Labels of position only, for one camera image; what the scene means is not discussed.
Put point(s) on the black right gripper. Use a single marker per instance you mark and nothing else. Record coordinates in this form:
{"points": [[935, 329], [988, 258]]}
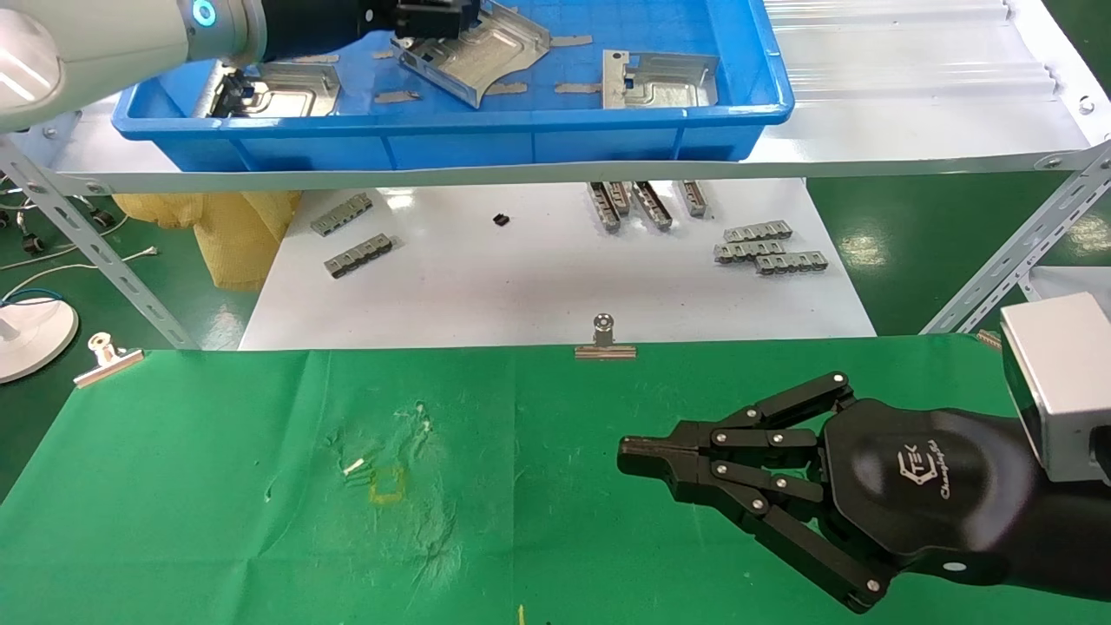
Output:
{"points": [[929, 486]]}

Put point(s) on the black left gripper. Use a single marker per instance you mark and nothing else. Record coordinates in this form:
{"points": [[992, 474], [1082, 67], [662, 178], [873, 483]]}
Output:
{"points": [[321, 26]]}

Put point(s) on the stamped metal plate part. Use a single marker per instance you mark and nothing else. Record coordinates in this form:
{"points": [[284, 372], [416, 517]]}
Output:
{"points": [[295, 91], [668, 82], [486, 61]]}

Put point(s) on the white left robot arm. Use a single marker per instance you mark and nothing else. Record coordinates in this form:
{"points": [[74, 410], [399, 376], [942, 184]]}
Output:
{"points": [[87, 43]]}

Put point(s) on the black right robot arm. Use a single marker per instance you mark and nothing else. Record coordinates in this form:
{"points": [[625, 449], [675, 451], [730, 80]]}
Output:
{"points": [[1076, 538]]}

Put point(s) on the blue plastic bin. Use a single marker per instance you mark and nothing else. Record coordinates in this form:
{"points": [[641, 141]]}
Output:
{"points": [[434, 143]]}

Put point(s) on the grey slotted connector block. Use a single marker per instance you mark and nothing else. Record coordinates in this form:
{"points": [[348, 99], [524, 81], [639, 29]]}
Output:
{"points": [[693, 199], [748, 252], [359, 256], [604, 208], [758, 232], [341, 214], [791, 263], [620, 198], [652, 206]]}

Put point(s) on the yellow garment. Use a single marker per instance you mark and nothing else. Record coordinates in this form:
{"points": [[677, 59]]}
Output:
{"points": [[234, 234]]}

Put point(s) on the white slotted angle shelf rack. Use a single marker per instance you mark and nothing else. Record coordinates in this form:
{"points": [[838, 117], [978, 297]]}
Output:
{"points": [[911, 130]]}

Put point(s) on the small white scrap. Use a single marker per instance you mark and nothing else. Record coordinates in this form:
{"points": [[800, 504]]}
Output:
{"points": [[353, 467]]}

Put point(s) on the black wheeled chair base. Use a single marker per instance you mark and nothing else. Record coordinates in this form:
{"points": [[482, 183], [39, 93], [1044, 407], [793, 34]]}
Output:
{"points": [[32, 243]]}

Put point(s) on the white round base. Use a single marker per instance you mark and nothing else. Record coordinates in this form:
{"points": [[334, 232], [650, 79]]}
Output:
{"points": [[35, 334]]}

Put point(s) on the green table cloth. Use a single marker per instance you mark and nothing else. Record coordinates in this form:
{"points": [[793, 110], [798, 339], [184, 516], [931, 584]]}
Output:
{"points": [[217, 521]]}

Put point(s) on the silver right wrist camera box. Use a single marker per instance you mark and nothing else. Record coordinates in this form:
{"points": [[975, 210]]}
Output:
{"points": [[1059, 382]]}

